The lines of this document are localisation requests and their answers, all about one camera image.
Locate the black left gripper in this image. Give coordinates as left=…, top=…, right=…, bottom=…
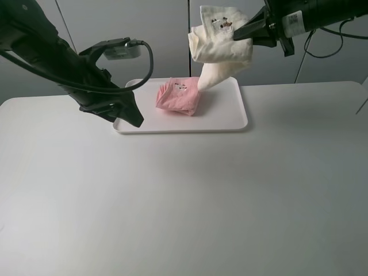
left=57, top=40, right=144, bottom=128

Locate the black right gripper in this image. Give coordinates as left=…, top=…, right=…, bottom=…
left=233, top=0, right=305, bottom=57

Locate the cream white terry towel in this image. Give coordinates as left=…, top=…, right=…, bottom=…
left=188, top=5, right=253, bottom=91

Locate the pink terry towel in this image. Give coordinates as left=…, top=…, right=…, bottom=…
left=156, top=77, right=201, bottom=116

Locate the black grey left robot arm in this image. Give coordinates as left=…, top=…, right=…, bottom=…
left=1, top=1, right=153, bottom=127

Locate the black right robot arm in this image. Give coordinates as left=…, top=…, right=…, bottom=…
left=233, top=0, right=367, bottom=57

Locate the white rectangular plastic tray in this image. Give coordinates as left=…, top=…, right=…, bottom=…
left=113, top=77, right=248, bottom=134

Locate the black left camera cable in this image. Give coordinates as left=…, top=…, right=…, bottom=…
left=0, top=39, right=155, bottom=93

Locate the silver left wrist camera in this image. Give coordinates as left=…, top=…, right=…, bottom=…
left=78, top=37, right=143, bottom=61

